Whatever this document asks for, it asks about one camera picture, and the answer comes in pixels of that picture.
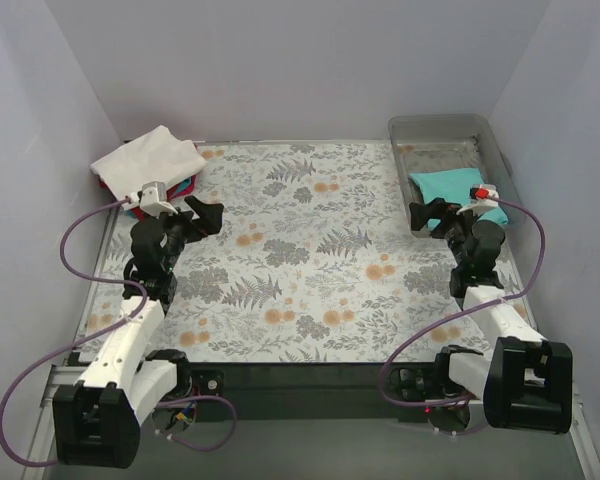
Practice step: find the aluminium front rail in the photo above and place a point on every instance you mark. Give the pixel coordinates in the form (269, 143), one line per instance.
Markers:
(59, 376)

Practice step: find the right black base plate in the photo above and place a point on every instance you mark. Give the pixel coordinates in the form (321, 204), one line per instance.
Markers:
(421, 382)

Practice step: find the clear plastic bin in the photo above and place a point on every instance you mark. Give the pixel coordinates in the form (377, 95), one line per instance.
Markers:
(432, 143)

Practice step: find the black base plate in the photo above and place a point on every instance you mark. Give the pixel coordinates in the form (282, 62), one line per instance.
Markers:
(421, 382)
(206, 380)

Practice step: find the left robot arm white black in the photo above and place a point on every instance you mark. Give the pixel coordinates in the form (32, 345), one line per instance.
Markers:
(98, 418)

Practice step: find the blue folded t shirt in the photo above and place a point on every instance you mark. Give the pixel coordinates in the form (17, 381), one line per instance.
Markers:
(182, 189)

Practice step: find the teal t shirt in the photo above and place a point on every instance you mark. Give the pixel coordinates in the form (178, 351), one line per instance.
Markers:
(451, 185)

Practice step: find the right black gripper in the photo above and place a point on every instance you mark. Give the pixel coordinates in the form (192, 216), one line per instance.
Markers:
(440, 220)

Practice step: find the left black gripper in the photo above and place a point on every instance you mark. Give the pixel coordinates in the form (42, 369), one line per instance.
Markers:
(190, 224)

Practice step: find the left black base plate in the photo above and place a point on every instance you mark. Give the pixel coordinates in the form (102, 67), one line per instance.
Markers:
(206, 380)

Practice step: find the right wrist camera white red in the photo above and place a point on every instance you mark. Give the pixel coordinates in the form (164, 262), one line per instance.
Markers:
(483, 199)

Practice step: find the floral table mat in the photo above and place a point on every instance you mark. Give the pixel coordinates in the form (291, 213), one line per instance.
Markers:
(315, 262)

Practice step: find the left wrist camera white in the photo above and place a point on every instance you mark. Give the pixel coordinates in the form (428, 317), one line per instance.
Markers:
(153, 200)

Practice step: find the white folded t shirt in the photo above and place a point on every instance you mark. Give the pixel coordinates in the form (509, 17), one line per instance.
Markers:
(155, 156)

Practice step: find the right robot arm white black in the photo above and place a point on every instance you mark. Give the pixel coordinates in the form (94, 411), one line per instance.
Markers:
(526, 381)

